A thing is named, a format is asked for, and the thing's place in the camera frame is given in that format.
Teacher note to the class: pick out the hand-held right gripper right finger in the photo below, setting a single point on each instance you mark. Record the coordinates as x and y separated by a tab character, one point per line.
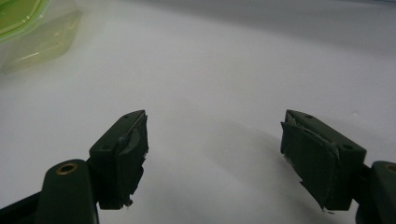
320	161

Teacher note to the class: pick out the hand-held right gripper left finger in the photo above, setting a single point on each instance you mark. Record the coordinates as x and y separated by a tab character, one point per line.
123	161

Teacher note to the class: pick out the clear container with green lid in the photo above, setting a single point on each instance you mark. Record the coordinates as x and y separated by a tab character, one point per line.
34	34

